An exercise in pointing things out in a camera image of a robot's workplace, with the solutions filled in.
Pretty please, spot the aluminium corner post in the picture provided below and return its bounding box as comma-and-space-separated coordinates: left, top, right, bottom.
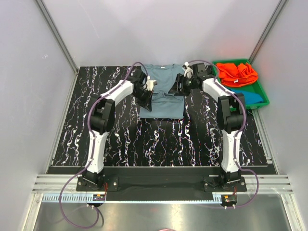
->
249, 0, 289, 64
34, 0, 79, 75

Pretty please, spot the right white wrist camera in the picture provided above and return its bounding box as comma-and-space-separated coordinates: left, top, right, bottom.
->
182, 62, 193, 79

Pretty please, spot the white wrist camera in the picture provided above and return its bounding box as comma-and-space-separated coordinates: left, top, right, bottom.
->
145, 76, 157, 91
182, 62, 193, 79

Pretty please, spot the orange t shirt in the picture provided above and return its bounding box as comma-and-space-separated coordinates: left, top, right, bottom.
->
216, 63, 258, 88

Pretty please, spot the right aluminium corner post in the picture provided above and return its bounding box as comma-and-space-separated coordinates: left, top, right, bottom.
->
249, 0, 289, 64

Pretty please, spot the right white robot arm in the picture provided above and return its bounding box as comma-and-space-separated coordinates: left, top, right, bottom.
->
169, 62, 246, 191

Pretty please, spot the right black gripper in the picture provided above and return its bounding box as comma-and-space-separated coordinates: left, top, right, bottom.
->
167, 74, 196, 97

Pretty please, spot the white slotted cable duct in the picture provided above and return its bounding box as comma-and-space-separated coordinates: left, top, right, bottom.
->
42, 193, 223, 204

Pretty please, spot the left small connector box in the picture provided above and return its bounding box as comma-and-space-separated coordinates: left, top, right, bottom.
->
92, 193, 106, 201

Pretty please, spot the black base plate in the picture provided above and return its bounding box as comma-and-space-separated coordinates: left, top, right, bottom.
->
76, 167, 247, 203

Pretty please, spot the small connector box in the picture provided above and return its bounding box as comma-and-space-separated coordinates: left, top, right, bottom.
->
222, 194, 237, 206
92, 193, 106, 201

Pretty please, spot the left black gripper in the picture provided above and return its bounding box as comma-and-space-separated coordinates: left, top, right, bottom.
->
132, 88, 154, 112

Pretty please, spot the left aluminium corner post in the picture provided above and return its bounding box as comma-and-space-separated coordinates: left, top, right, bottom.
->
34, 0, 79, 75

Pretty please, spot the teal blue t shirt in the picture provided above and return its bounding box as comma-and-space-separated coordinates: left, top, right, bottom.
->
228, 88, 263, 106

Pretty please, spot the right small connector box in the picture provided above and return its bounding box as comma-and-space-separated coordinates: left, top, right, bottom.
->
222, 194, 237, 206

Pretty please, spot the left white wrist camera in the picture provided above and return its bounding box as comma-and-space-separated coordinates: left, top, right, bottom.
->
145, 76, 157, 91

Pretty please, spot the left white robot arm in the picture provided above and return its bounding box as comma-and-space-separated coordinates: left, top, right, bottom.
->
77, 69, 157, 191

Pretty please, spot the aluminium rail frame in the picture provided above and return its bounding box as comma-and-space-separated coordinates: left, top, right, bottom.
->
33, 174, 293, 194

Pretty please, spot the grey-blue t shirt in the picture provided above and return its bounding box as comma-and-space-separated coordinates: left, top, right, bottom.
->
139, 64, 184, 119

